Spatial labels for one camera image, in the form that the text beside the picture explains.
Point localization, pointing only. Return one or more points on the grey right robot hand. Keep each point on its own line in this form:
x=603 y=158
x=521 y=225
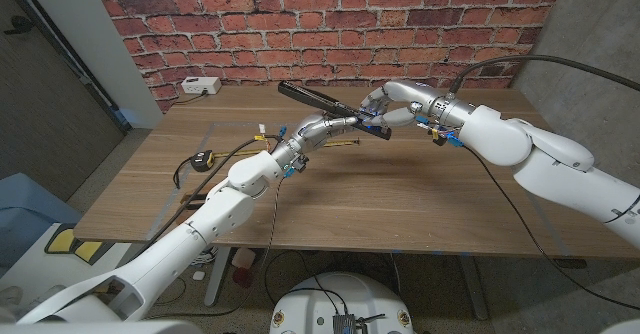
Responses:
x=425 y=99

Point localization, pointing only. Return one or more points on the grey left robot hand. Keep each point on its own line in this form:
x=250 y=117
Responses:
x=312 y=131

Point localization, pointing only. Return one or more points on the long black stapler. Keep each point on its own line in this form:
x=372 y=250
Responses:
x=310 y=94

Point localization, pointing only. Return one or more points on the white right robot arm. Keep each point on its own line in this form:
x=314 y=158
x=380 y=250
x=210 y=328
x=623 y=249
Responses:
x=560 y=169

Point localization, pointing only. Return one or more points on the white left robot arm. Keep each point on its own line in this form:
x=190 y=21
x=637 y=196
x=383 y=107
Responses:
x=210 y=224

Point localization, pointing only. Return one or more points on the yellow tape measure black case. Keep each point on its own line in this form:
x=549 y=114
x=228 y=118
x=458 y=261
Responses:
x=202 y=160

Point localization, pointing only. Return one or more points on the white power strip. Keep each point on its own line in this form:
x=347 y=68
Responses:
x=201 y=85

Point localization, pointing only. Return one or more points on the brown wooden object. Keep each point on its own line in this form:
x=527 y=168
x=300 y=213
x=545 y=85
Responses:
x=192 y=200

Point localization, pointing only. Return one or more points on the red and white bottle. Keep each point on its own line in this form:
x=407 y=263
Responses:
x=243 y=266

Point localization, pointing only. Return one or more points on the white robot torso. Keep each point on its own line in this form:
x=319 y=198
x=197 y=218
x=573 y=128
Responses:
x=345 y=299

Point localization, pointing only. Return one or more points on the grey metal table leg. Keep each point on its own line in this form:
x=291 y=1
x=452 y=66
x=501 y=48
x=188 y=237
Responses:
x=472 y=284
x=218 y=276

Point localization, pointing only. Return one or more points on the small white adapter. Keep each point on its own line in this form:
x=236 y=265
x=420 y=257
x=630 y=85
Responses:
x=198 y=275

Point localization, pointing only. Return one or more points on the small black flat object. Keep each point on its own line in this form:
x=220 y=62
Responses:
x=570 y=263

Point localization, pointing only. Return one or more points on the yellow pad with black edge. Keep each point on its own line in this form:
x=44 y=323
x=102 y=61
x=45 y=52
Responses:
x=62 y=241

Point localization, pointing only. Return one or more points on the white flat platform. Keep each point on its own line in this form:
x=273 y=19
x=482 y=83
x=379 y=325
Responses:
x=60 y=271

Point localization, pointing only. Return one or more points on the blue plastic bin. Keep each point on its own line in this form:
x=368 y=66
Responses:
x=30 y=209

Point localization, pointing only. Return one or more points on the printed brick wall backdrop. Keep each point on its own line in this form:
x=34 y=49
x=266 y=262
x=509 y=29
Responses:
x=325 y=34

